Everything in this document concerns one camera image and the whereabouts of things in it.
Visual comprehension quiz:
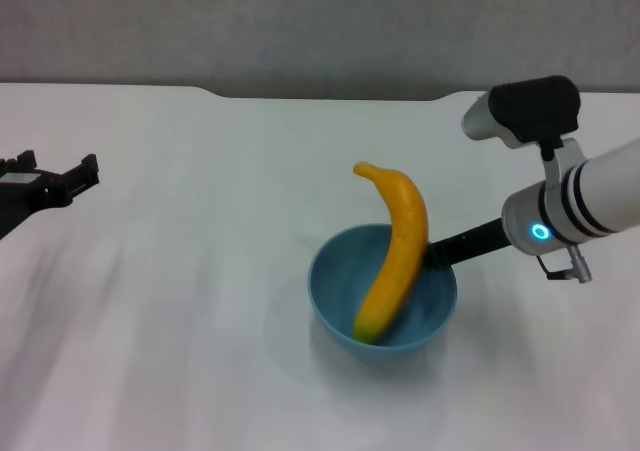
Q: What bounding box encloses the right arm black cable plug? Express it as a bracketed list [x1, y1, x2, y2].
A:
[536, 244, 594, 285]

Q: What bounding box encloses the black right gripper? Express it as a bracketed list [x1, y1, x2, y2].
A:
[423, 217, 510, 273]

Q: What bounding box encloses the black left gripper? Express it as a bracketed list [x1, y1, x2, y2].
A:
[0, 148, 102, 242]

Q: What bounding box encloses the blue bowl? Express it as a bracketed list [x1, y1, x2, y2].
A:
[306, 223, 459, 365]

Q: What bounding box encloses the yellow banana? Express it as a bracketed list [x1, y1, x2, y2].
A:
[352, 160, 431, 345]

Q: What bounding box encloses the right wrist camera black silver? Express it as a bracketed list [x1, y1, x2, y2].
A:
[461, 75, 582, 150]

